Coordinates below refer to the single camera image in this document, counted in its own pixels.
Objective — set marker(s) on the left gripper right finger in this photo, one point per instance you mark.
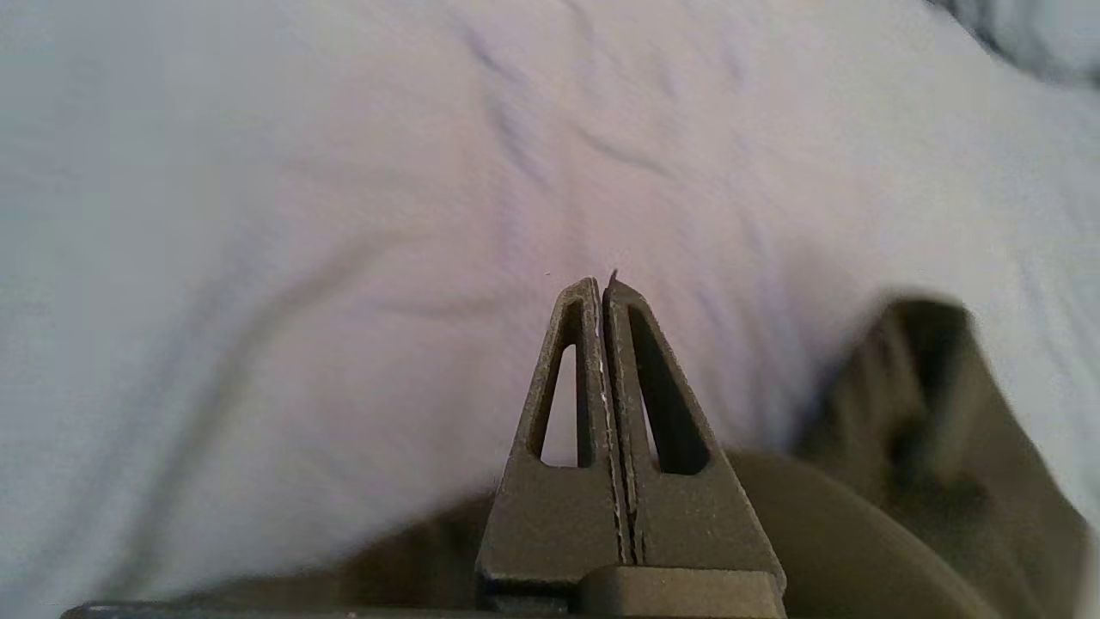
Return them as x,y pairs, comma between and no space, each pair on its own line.
696,516

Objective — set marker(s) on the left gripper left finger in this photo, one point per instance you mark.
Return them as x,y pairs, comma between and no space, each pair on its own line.
559,516

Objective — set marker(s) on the black zip hoodie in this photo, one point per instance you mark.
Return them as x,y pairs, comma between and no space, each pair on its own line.
902,533

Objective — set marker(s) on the blue bed sheet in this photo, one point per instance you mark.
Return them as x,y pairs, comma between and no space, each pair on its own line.
258,215

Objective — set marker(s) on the crumpled blue duvet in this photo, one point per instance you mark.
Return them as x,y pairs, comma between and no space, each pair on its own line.
1031,39

